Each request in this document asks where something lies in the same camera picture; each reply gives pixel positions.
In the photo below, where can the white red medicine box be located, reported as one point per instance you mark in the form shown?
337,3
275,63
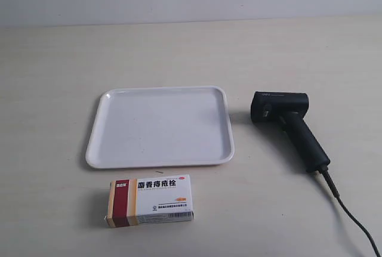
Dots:
155,200

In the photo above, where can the white plastic tray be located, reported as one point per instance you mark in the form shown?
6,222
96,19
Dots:
161,127

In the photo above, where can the black handheld barcode scanner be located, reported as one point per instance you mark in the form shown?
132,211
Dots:
288,110

